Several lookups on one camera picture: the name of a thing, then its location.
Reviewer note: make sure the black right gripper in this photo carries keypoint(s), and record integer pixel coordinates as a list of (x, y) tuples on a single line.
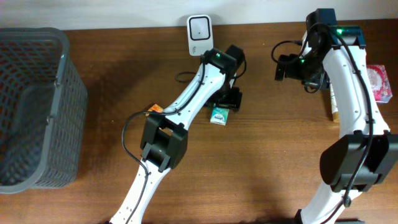
[(317, 81)]

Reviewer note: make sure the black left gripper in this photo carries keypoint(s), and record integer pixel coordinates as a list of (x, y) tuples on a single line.
[(235, 99)]

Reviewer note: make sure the teal Kleenex tissue pack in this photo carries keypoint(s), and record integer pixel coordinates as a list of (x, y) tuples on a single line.
[(219, 116)]

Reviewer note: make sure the white Pantene tube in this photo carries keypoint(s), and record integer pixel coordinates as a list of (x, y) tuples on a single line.
[(334, 108)]

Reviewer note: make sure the red purple tissue pack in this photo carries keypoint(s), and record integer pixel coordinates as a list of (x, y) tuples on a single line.
[(379, 83)]

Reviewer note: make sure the orange tissue pack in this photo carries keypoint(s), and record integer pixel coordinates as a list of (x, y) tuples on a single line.
[(155, 108)]

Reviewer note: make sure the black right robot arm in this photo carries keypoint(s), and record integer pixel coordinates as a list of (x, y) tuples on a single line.
[(334, 57)]

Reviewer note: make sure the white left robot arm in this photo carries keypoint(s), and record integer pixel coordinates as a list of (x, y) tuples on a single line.
[(165, 137)]

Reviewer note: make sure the white barcode scanner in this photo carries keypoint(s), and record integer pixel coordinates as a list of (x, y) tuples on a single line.
[(200, 34)]

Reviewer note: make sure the grey plastic basket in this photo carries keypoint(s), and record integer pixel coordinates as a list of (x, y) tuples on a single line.
[(43, 110)]

